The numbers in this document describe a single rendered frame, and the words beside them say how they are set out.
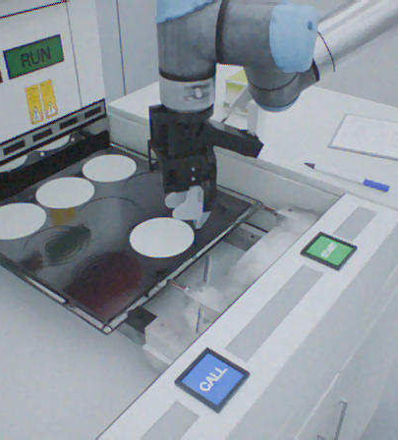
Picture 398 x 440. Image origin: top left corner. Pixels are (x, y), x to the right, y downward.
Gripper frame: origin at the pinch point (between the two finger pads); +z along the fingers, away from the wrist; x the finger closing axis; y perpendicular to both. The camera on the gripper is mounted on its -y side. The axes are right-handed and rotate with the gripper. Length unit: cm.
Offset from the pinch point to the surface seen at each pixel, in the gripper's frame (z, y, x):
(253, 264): 3.6, -4.8, 9.3
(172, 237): 1.5, 5.3, 0.8
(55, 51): -18.2, 14.6, -33.0
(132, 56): 59, -54, -246
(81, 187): 1.6, 15.6, -19.2
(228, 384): -4.9, 10.6, 33.4
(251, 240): 6.6, -9.0, 0.3
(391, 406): 92, -65, -5
